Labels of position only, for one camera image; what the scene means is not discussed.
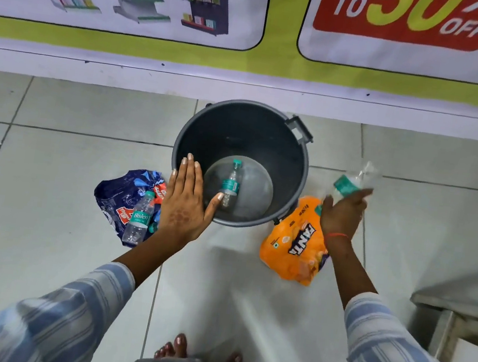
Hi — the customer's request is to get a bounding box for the person's left forearm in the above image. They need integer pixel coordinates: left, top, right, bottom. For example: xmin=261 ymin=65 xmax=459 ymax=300
xmin=0 ymin=204 xmax=193 ymax=362

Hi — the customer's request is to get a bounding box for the clear bottle with teal label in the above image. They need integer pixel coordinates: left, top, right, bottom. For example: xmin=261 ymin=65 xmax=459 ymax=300
xmin=331 ymin=156 xmax=384 ymax=204
xmin=216 ymin=157 xmax=245 ymax=211
xmin=121 ymin=188 xmax=157 ymax=249

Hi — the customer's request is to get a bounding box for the person's right forearm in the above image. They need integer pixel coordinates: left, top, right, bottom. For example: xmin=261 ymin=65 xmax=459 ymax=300
xmin=307 ymin=233 xmax=478 ymax=362

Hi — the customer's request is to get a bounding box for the person's left hand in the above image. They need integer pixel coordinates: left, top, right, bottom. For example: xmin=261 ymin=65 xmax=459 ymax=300
xmin=155 ymin=150 xmax=230 ymax=249

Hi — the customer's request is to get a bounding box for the small red snack wrapper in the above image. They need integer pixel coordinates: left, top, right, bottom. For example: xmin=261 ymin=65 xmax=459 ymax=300
xmin=150 ymin=180 xmax=169 ymax=205

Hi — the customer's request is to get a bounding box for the person's right hand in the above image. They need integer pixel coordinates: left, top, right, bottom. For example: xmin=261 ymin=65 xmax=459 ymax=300
xmin=318 ymin=181 xmax=374 ymax=242

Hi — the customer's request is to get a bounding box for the orange crumpled plastic packet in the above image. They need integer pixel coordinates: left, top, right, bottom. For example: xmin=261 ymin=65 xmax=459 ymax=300
xmin=255 ymin=190 xmax=338 ymax=290

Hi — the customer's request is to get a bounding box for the black plastic bin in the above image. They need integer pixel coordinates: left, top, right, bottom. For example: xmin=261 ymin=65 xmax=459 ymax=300
xmin=163 ymin=91 xmax=319 ymax=237

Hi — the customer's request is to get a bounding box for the person's left foot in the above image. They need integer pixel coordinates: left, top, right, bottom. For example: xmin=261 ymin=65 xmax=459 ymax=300
xmin=153 ymin=330 xmax=191 ymax=362

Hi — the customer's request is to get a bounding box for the printed wall banner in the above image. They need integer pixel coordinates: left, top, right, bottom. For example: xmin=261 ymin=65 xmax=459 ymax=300
xmin=0 ymin=0 xmax=478 ymax=107

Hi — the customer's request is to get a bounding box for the blue crumpled snack packet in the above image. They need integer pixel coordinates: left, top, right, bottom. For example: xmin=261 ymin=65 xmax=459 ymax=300
xmin=88 ymin=163 xmax=170 ymax=246

